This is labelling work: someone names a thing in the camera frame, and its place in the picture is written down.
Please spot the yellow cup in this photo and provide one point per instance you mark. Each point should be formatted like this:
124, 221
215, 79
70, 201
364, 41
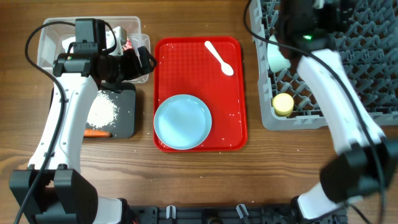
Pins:
283, 104

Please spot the red serving tray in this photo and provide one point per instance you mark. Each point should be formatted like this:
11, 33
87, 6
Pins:
185, 66

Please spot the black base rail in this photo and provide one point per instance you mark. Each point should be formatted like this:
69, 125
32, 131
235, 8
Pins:
266, 214

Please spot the black tray bin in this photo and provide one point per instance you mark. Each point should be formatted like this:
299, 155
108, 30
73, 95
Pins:
124, 109

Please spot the green bowl with rice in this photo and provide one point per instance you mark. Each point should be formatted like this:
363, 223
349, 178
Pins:
276, 60

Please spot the light blue plate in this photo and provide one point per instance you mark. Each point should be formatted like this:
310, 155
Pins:
182, 122

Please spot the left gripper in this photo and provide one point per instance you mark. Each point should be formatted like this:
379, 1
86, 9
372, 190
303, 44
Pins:
135, 70

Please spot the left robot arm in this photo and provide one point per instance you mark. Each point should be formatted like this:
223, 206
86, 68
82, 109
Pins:
51, 189

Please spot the white rice pile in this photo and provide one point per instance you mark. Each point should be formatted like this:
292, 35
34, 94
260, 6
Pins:
103, 111

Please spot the clear plastic bin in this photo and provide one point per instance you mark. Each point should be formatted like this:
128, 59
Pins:
55, 39

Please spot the white plastic spoon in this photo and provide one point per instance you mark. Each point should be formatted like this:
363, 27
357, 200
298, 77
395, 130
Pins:
225, 67

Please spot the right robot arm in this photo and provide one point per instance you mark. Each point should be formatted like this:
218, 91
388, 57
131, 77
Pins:
365, 160

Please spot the red snack wrapper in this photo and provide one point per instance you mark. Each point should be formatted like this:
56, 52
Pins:
127, 45

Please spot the grey dishwasher rack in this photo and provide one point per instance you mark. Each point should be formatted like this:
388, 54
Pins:
368, 50

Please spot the orange carrot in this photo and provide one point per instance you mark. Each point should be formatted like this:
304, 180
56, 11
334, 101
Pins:
91, 133

